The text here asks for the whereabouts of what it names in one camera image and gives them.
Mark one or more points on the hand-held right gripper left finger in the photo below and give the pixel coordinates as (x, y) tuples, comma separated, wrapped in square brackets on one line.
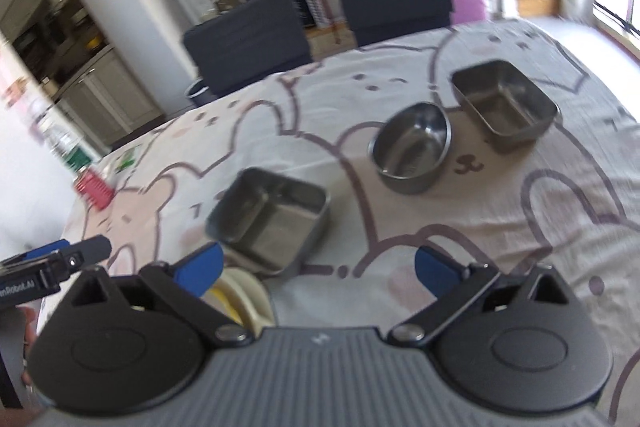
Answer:
[(200, 269)]

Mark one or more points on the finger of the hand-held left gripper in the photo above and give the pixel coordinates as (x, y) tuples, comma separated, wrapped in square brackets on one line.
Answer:
[(47, 248), (92, 249)]

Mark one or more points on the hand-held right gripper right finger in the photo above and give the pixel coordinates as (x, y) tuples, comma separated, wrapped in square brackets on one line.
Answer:
[(435, 272)]

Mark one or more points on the large square steel tray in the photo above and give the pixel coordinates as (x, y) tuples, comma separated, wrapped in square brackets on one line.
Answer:
[(270, 227)]

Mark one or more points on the round steel bowl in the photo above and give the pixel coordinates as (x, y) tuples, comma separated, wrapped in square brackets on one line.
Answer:
[(410, 152)]

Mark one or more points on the small rectangular steel container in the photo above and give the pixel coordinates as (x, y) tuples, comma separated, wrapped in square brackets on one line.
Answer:
[(505, 107)]

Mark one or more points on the person's left hand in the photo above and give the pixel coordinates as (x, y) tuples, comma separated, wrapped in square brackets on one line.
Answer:
[(30, 327)]

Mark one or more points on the bear-print tablecloth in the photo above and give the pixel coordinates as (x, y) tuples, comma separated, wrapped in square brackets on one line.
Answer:
[(450, 217)]

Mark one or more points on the red drink can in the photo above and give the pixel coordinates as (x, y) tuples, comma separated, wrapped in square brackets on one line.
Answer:
[(95, 189)]

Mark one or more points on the green packet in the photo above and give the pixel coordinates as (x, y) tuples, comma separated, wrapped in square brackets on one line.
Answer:
[(125, 159)]

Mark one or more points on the clear plastic water bottle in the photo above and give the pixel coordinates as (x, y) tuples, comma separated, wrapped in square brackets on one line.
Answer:
[(65, 142)]

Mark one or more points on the beige kitchen cabinet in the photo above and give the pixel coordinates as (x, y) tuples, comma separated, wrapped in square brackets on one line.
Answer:
[(100, 97)]

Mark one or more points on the dark waste bin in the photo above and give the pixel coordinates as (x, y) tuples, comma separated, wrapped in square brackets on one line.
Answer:
[(197, 92)]

